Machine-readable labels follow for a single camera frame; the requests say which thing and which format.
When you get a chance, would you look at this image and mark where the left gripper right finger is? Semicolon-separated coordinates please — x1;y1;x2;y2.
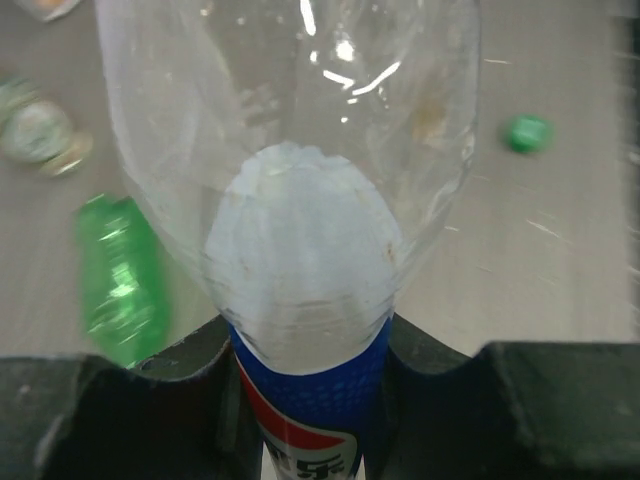
364;317;639;479

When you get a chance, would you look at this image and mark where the pepsi bottle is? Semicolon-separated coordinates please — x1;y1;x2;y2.
95;1;480;479

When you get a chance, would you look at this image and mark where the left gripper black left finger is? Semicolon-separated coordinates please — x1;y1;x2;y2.
1;318;263;479

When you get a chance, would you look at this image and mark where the clear glass bottle green cap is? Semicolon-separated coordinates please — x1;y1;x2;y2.
1;71;93;177

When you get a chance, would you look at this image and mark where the green plastic bottle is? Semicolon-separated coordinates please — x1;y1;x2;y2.
75;194;172;368

